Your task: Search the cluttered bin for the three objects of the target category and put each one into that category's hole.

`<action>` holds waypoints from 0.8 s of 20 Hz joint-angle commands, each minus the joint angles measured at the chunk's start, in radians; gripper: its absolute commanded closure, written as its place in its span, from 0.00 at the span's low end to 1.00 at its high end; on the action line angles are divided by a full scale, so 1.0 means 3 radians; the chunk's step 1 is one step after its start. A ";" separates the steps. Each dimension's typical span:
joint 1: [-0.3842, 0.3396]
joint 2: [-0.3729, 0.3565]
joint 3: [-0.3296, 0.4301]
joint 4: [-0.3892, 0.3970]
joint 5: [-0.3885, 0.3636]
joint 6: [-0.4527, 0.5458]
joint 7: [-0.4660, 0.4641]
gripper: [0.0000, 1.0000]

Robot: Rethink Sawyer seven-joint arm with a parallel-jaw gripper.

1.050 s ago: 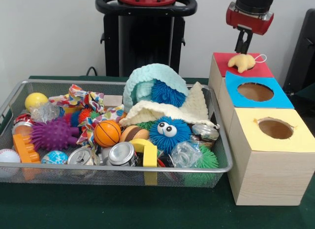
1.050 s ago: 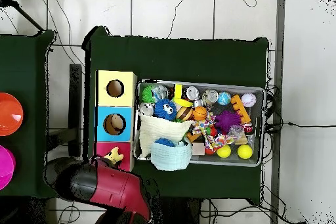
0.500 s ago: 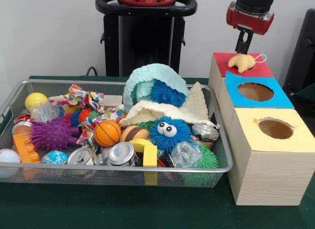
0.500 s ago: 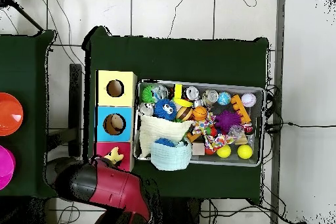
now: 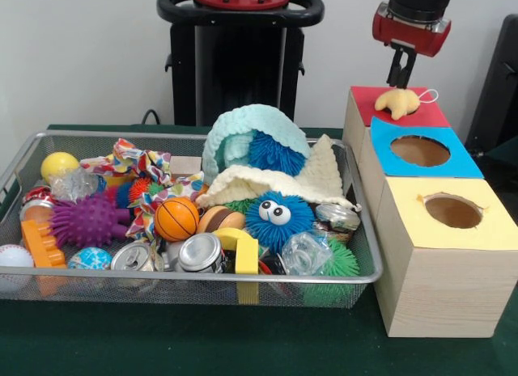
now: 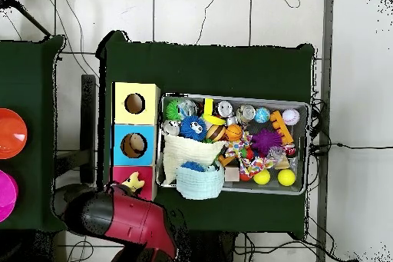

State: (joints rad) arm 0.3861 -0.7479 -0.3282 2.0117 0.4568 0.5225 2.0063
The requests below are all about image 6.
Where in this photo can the green spiky ball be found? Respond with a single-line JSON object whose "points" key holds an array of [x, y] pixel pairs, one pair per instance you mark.
{"points": [[173, 110]]}

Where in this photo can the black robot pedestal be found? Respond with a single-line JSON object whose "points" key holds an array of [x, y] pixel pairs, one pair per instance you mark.
{"points": [[215, 250]]}

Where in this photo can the dark green table cloth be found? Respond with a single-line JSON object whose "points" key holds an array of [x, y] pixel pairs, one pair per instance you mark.
{"points": [[209, 65], [31, 90]]}

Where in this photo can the white baseball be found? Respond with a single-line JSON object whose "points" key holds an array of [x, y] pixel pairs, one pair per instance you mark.
{"points": [[291, 117]]}

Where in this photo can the cream yellow waffle cloth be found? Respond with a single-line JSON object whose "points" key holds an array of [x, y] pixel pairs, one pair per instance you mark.
{"points": [[184, 150]]}

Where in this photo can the globe print ball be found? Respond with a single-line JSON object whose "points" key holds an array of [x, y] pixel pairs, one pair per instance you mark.
{"points": [[262, 115]]}

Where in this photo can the yellow plush duck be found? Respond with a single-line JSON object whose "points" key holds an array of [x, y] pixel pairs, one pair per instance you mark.
{"points": [[132, 182]]}

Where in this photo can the orange plate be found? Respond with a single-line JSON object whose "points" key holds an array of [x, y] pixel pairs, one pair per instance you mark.
{"points": [[11, 133]]}

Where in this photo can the wooden box with three holes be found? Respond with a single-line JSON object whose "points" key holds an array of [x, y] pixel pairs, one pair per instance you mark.
{"points": [[136, 124]]}

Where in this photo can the colourful patterned cloth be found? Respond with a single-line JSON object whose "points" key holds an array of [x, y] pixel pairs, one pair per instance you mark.
{"points": [[255, 165], [236, 148]]}

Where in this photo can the wooden cube block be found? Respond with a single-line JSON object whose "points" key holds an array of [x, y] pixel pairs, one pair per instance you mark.
{"points": [[232, 174]]}

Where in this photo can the blue fuzzy ball with eyes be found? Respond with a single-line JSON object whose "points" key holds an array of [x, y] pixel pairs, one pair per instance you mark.
{"points": [[194, 128]]}

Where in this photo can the silver metal can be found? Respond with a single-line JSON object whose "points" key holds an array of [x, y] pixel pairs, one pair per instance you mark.
{"points": [[225, 108]]}

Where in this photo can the small orange basketball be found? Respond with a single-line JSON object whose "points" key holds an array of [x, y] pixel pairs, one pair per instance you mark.
{"points": [[234, 132]]}

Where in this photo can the yellow plastic block toy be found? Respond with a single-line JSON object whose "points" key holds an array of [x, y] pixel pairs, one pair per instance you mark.
{"points": [[209, 109]]}

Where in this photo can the magenta plate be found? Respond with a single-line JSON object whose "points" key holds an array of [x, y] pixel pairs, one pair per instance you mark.
{"points": [[6, 194]]}

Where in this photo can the purple spiky ball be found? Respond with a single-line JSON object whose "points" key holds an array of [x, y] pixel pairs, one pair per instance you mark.
{"points": [[266, 142]]}

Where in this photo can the blue spiky ball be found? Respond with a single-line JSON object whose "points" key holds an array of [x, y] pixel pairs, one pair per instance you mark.
{"points": [[193, 166]]}

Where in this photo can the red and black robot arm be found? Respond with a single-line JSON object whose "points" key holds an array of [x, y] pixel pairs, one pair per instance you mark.
{"points": [[123, 219]]}

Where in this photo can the mint green waffle cloth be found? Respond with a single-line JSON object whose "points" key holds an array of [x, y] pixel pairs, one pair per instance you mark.
{"points": [[199, 183]]}

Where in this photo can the orange plastic block toy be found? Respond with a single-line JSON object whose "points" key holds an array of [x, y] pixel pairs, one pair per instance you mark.
{"points": [[281, 127]]}

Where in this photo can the yellow ball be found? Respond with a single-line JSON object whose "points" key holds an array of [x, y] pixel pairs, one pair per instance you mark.
{"points": [[286, 177], [261, 177]]}

